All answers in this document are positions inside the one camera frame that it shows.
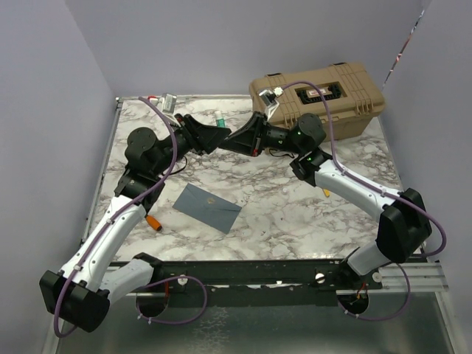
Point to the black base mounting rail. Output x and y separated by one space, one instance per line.
253 283

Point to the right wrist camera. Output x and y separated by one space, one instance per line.
269 98

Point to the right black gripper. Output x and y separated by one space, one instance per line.
248 139

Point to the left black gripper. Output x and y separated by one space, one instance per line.
210 135

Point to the orange handled screwdriver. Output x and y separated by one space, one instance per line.
153 223

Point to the green white glue stick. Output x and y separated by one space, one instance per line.
219 119

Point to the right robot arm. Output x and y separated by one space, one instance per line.
402 224

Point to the grey blue envelope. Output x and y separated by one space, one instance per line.
207 208

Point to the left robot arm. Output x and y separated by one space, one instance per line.
81 292

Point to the tan plastic toolbox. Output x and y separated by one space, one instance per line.
352 98

